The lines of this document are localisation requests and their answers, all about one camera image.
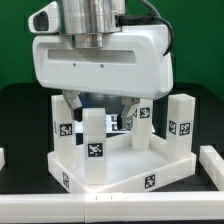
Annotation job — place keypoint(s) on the white desk tabletop tray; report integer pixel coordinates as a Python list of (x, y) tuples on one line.
[(127, 170)]

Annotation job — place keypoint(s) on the white right fence bar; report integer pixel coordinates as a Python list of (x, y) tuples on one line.
[(213, 164)]

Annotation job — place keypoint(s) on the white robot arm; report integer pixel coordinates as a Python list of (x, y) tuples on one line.
[(93, 46)]

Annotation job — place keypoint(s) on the white obstacle wall left piece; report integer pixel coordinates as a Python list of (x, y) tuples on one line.
[(2, 158)]

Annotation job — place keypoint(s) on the white fence bar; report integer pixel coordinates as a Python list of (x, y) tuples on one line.
[(213, 164), (111, 207)]

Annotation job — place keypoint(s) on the white marker sheet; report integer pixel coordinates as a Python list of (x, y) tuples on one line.
[(110, 122)]

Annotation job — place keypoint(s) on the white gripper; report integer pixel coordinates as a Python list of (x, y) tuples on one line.
[(131, 63)]

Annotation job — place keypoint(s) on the white front fence bar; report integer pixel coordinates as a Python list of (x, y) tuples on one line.
[(111, 207)]

